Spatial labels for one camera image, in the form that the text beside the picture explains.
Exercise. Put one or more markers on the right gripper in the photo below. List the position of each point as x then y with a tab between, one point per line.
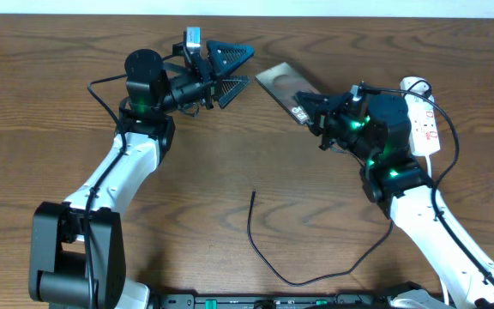
327	108

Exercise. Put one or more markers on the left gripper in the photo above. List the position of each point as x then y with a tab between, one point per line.
212	83

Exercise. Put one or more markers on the Galaxy S25 Ultra smartphone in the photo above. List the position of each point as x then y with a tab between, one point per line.
282	82

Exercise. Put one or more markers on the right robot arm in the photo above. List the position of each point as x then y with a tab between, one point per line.
375	125

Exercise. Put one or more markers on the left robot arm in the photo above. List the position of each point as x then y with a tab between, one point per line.
77	257

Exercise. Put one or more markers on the white power strip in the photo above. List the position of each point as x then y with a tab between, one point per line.
424	140

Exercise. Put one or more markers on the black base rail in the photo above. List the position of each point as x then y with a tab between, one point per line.
190	301

